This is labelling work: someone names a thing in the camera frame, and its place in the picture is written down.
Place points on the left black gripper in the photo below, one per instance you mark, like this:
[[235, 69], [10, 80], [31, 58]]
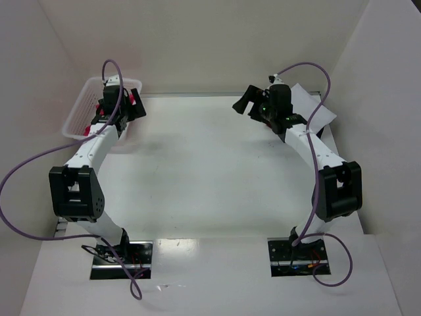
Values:
[[137, 105]]

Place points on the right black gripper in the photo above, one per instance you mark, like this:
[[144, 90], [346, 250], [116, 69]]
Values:
[[255, 103]]

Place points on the red t-shirt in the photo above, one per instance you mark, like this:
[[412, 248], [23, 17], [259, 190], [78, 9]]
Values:
[[106, 105]]

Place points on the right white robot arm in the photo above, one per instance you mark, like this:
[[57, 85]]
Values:
[[338, 187]]

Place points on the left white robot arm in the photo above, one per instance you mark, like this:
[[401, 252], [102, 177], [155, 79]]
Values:
[[75, 190]]

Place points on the folded white t-shirt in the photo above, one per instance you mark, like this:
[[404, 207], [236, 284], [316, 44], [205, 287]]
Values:
[[304, 104]]

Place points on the white plastic basket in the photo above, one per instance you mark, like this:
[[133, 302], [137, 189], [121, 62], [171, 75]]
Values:
[[85, 107]]

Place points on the folded black t-shirt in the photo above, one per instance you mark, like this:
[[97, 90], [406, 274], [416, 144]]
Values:
[[320, 133]]

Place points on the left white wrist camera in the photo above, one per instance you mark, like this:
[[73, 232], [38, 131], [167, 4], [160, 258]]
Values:
[[111, 81]]

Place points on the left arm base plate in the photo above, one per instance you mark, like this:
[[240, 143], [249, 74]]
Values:
[[106, 267]]

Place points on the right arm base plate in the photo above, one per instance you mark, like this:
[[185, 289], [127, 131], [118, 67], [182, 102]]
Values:
[[286, 261]]

